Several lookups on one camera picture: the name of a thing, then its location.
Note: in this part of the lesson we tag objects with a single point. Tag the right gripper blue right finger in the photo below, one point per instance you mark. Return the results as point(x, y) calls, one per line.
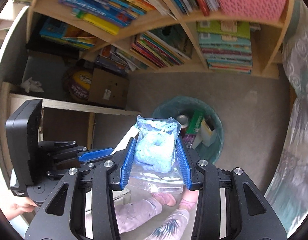
point(248, 213)

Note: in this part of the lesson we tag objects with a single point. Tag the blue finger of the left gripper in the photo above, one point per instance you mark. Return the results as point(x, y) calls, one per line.
point(80, 155)

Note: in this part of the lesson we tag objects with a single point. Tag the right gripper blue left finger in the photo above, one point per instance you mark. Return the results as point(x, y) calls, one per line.
point(62, 214)

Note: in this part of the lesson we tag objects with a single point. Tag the blue items zip bag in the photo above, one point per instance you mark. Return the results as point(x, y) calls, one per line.
point(156, 166)

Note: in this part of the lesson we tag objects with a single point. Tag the green purple toothbrush package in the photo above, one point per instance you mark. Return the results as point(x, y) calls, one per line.
point(193, 128)

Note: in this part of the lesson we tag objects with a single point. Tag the red soda can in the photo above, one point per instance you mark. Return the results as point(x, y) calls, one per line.
point(184, 122)

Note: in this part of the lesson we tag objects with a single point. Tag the white gold long box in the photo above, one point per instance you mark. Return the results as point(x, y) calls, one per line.
point(205, 136)

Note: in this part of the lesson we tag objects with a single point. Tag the trash bin with teal bag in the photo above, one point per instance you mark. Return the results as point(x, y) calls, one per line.
point(187, 105)

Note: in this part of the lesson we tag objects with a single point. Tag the person's left hand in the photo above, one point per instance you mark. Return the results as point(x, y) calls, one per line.
point(18, 206)

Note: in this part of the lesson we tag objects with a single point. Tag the person's right pink shoe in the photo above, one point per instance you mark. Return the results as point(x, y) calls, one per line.
point(189, 199)

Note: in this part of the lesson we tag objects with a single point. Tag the person's pink shoe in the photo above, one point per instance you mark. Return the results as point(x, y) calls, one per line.
point(189, 199)
point(165, 199)

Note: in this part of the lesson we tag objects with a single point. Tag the person's patterned trouser legs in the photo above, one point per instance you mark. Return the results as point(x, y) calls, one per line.
point(133, 215)

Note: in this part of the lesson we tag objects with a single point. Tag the grey patterned bed sheet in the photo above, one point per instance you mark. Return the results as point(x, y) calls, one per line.
point(288, 190)

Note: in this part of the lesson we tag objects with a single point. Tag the person's left pink shoe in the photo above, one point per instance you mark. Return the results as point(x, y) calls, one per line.
point(165, 199)

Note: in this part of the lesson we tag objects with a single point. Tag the orange basketball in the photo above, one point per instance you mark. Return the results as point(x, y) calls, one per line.
point(76, 82)

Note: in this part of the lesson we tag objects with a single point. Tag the crumpled white tissue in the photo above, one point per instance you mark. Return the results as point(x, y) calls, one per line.
point(30, 85)

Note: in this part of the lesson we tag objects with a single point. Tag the brown cardboard box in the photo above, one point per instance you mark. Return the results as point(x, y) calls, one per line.
point(108, 89)

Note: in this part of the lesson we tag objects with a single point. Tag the wooden bookshelf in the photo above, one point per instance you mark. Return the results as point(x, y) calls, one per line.
point(13, 52)

